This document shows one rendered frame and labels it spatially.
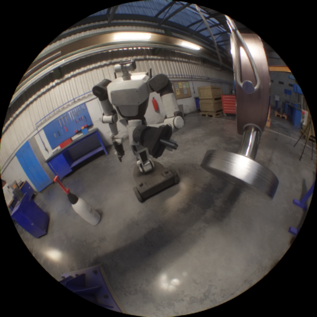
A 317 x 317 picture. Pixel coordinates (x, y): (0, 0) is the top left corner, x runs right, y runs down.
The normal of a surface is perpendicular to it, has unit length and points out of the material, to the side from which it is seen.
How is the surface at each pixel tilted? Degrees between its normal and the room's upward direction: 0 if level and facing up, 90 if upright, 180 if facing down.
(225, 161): 42
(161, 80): 84
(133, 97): 114
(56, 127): 90
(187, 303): 0
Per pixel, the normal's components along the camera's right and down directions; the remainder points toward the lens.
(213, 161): -0.87, -0.42
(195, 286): -0.24, -0.83
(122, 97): -0.10, 0.84
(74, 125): 0.55, 0.33
